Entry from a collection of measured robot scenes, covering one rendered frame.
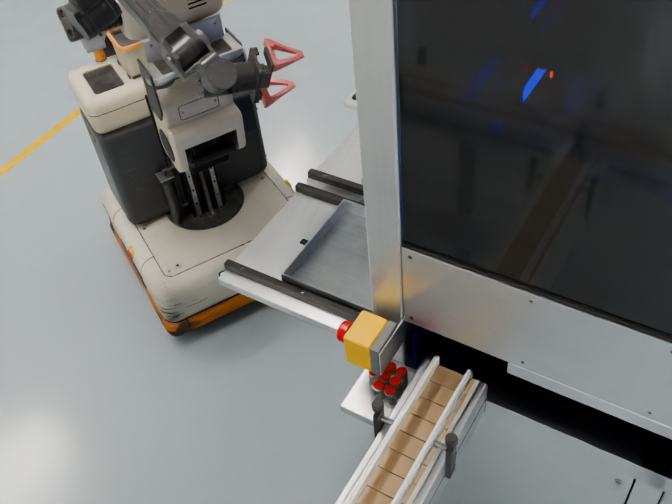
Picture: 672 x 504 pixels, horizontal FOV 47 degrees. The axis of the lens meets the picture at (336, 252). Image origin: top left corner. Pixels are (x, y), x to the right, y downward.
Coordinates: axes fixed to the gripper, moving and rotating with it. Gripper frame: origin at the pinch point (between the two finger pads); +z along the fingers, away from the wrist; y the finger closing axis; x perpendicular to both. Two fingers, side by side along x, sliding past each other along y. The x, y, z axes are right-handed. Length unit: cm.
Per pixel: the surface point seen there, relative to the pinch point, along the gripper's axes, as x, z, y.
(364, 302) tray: 44.6, 4.5, 20.1
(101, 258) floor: -42, -37, 164
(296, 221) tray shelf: 17.9, 0.6, 32.9
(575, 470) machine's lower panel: 89, 27, 8
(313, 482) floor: 68, 4, 108
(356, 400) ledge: 64, -6, 14
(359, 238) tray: 28.1, 11.0, 26.2
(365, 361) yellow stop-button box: 60, -6, 4
